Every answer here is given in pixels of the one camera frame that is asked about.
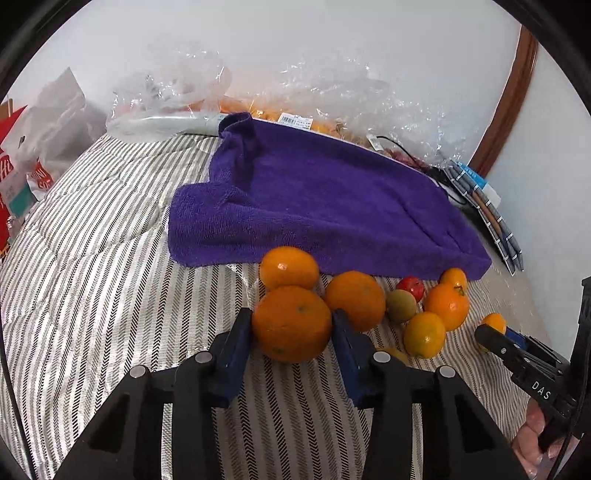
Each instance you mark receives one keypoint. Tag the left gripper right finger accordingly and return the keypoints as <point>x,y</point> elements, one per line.
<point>355,351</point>

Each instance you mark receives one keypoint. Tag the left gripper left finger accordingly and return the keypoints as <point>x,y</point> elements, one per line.
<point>231,351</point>

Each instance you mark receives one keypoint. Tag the large orange front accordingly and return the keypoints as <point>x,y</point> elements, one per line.
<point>292,325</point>

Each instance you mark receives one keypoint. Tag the person's right hand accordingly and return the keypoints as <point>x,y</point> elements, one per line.
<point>525,445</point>

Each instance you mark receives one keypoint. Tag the green-brown fruit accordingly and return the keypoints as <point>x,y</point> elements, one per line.
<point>396,353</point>

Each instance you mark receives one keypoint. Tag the orange beside large orange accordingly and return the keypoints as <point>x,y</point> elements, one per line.
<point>360,296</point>

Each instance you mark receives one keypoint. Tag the yellow-green small fruit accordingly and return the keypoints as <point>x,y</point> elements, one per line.
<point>401,306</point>

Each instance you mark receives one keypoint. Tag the yellow-orange citrus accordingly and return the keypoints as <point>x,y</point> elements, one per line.
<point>424,335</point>

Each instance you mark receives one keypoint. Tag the small orange far right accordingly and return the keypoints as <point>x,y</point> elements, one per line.
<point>495,321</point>

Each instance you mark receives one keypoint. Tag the red small fruit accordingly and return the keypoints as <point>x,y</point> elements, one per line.
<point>412,285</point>

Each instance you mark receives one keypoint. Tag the orange behind large orange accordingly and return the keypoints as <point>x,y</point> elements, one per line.
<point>288,266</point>

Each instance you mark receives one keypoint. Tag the orange with stem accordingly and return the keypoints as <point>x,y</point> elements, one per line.
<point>450,303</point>

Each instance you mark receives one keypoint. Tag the small orange at towel edge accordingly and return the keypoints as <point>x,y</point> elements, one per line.
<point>455,277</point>

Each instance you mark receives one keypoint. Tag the striped quilt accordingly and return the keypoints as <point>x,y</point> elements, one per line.
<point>88,290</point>

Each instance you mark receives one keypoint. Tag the striped folded cloth stack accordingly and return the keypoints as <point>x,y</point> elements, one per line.
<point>502,236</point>

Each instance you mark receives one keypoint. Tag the purple towel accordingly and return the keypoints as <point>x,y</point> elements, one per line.
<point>271,185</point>

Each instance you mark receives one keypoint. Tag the blue white box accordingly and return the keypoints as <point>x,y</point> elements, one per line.
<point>489,191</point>

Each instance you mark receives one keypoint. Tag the white tray edge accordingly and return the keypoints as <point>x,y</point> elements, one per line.
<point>149,128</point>

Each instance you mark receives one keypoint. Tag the clear plastic bag of oranges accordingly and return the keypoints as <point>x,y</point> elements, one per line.
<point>339,96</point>

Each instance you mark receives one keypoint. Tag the clear plastic bag left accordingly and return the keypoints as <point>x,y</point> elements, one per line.
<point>176,75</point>

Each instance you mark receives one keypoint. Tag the translucent white plastic bag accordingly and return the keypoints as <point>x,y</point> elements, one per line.
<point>50,135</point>

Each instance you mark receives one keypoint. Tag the red paper shopping bag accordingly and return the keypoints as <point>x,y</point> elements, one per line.
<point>15,196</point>

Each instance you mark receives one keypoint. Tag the wooden door frame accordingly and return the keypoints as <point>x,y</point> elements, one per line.
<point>509,105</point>

